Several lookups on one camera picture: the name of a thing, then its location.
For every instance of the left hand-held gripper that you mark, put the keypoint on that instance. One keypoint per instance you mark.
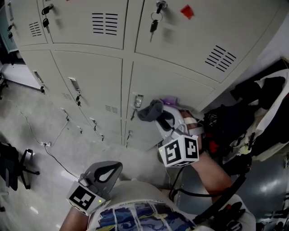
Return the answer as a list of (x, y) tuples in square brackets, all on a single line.
[(103, 187)]

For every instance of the person's right hand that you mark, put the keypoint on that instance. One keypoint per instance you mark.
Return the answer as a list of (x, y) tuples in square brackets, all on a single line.
[(188, 114)]

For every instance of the person's right forearm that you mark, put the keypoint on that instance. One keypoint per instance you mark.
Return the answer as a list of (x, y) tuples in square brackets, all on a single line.
[(212, 176)]

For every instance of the dark grey wiping cloth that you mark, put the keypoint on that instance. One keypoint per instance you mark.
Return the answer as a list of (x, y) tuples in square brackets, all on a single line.
[(151, 111)]

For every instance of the navy bag with white print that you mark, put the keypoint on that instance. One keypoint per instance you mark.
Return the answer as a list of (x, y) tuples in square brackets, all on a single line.
[(225, 121)]

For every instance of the grey metal locker door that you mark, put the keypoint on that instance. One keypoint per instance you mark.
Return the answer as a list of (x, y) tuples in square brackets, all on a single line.
[(162, 83)]

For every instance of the white power strip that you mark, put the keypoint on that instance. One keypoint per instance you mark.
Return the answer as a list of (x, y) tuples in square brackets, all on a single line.
[(46, 143)]

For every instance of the red sticker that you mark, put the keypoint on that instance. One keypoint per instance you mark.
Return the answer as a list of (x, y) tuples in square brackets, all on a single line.
[(187, 11)]

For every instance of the black office chair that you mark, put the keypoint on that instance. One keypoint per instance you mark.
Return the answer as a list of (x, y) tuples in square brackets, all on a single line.
[(11, 164), (3, 83)]

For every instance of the pale green plush toy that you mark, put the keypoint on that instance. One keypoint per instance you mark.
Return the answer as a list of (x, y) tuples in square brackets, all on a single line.
[(245, 150)]

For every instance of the red bag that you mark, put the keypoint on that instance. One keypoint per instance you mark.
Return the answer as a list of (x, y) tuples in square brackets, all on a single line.
[(213, 144)]

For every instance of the hanging clothes and bags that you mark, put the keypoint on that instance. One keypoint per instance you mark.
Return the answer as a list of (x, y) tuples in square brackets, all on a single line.
[(271, 115)]

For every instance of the black chest-mounted device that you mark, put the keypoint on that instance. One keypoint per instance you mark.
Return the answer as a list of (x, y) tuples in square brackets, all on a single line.
[(232, 214)]

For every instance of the person's left forearm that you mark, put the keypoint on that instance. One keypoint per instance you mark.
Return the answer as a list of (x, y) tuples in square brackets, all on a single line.
[(72, 218)]

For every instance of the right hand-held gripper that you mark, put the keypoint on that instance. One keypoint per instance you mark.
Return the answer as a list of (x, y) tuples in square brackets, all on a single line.
[(178, 151)]

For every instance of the black hanging coat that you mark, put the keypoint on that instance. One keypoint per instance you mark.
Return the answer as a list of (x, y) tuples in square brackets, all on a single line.
[(271, 88)]

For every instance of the grey metal locker cabinet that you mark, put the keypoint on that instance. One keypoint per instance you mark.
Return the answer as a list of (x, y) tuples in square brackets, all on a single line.
[(90, 74)]

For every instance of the person's printed white shirt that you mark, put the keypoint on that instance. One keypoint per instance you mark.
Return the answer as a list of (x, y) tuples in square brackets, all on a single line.
[(140, 194)]

